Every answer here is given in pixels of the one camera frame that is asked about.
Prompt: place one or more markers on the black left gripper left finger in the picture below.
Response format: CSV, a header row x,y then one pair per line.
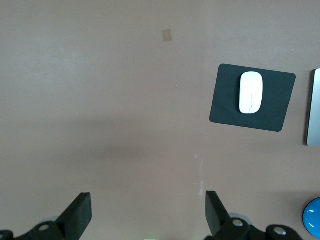
x,y
75,220

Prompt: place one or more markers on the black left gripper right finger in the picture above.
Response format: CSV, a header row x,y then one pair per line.
x,y
225,227

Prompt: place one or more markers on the white computer mouse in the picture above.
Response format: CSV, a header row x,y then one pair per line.
x,y
250,92

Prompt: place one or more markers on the black mouse pad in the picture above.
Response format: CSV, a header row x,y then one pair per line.
x,y
225,110

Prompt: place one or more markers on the blue desk lamp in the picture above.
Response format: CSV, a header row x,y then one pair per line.
x,y
313,217

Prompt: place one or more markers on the silver closed laptop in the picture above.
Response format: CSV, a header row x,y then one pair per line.
x,y
314,107

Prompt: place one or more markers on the brown tape patch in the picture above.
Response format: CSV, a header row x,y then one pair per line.
x,y
167,35

